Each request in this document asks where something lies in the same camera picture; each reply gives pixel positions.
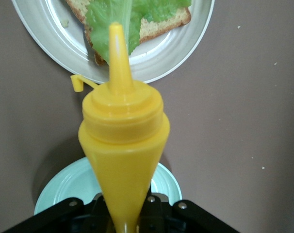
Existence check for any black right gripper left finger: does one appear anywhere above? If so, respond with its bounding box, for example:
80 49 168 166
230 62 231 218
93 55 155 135
1 194 114 233

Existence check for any yellow squeeze bottle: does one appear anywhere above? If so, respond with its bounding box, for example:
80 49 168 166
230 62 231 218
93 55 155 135
70 21 171 233

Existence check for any mint green plate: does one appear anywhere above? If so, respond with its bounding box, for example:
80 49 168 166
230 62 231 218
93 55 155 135
34 156 183 216

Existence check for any brown bread slice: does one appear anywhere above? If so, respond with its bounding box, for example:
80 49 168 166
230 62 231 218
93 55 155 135
65 0 192 66

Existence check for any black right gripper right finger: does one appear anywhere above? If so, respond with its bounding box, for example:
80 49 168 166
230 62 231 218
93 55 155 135
137 191 242 233

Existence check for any green lettuce leaf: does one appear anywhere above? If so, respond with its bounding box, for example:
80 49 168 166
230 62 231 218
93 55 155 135
85 0 193 63

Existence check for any beige plate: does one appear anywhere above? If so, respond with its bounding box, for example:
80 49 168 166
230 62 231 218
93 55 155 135
11 0 215 84

